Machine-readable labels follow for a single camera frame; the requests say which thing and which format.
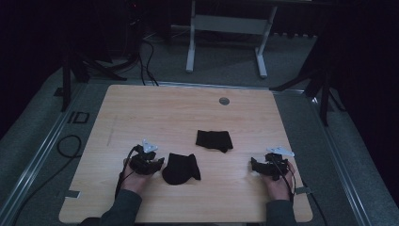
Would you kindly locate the person's left hand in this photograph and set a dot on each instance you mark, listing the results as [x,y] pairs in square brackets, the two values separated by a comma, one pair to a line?
[134,182]

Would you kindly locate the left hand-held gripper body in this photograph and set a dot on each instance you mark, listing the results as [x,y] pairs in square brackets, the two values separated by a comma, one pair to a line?
[140,161]

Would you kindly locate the person's right hand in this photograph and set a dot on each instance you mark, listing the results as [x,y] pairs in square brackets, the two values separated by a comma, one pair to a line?
[279,188]

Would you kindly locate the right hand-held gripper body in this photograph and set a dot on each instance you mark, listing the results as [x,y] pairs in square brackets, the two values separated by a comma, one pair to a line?
[276,164]

